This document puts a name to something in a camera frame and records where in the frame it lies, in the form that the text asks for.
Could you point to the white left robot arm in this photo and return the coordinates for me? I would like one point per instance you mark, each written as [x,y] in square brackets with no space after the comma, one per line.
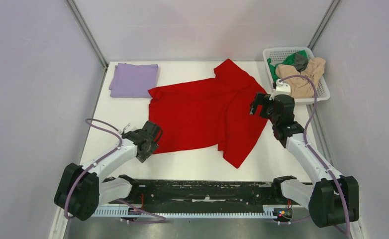
[83,188]

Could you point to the green t shirt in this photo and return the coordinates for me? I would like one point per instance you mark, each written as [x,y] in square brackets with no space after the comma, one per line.
[287,61]

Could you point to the beige t shirt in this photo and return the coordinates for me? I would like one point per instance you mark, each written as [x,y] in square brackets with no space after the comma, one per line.
[300,87]

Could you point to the left aluminium corner post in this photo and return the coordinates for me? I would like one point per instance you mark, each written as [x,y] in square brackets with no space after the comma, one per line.
[87,32]

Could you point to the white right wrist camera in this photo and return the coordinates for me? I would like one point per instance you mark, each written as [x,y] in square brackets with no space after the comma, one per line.
[281,88]

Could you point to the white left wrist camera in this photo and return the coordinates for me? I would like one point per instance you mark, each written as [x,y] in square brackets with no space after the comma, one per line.
[127,128]

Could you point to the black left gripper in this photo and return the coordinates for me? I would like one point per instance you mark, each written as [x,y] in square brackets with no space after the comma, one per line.
[142,157]

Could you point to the grey t shirt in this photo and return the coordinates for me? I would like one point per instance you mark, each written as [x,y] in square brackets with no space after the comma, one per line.
[300,62]

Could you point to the folded lilac t shirt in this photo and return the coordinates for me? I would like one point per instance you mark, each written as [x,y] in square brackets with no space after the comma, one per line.
[133,81]

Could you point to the aluminium corner post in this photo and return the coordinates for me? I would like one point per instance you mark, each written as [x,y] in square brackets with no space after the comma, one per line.
[87,32]
[323,23]

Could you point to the white slotted cable duct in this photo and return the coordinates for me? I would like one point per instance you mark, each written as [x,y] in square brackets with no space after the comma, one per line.
[123,211]

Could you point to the white plastic laundry basket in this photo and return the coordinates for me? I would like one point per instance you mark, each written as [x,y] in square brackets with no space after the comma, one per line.
[277,55]

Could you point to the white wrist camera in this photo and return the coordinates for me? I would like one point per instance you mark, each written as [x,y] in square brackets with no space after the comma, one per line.
[127,128]
[281,88]

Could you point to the red t shirt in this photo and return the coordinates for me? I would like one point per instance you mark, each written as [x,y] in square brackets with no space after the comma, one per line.
[208,112]

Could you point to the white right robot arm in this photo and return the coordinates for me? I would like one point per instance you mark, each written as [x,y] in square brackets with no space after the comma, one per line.
[332,198]

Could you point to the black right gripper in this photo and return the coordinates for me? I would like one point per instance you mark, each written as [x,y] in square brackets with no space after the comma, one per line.
[261,99]

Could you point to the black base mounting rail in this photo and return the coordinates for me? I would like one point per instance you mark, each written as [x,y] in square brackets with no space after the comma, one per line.
[188,196]

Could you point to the right aluminium corner post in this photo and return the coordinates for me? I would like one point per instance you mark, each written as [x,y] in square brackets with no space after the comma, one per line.
[323,23]

